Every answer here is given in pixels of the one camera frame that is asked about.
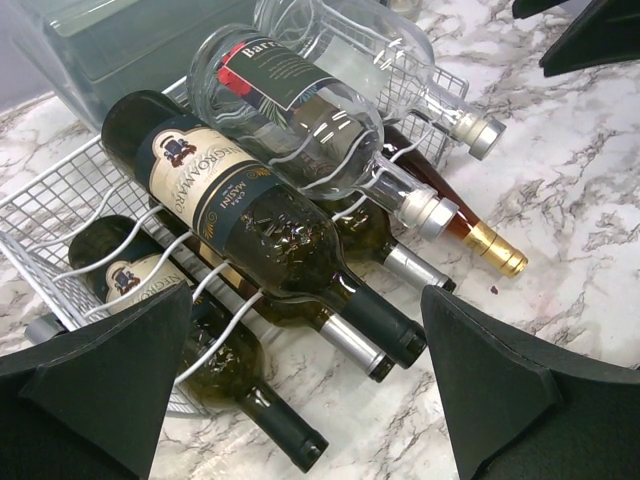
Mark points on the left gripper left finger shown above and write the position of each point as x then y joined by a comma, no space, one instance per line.
90,404

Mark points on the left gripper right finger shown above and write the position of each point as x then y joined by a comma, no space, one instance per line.
519,407

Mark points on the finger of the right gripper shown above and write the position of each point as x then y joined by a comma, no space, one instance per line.
602,32

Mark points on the clear bottle silver cap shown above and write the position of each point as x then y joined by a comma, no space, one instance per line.
382,55

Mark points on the dark bottle lower middle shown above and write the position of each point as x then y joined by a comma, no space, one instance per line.
309,314

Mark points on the dark wine bottle lower left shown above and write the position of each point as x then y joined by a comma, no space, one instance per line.
225,360

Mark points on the dark wine bottle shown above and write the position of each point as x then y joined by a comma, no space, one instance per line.
249,216
225,360

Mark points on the red wine bottle gold cap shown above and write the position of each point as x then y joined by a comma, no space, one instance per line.
466,225

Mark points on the dark bottle silver neck lower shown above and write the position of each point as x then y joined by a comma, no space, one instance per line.
366,236

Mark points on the dark wine bottle upper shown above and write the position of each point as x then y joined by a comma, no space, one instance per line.
249,216

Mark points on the clear bottle dark label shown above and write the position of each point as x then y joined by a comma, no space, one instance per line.
319,134

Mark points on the green plastic toolbox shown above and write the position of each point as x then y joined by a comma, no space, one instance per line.
95,52

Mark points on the white wire wine rack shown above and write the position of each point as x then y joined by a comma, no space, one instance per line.
40,221

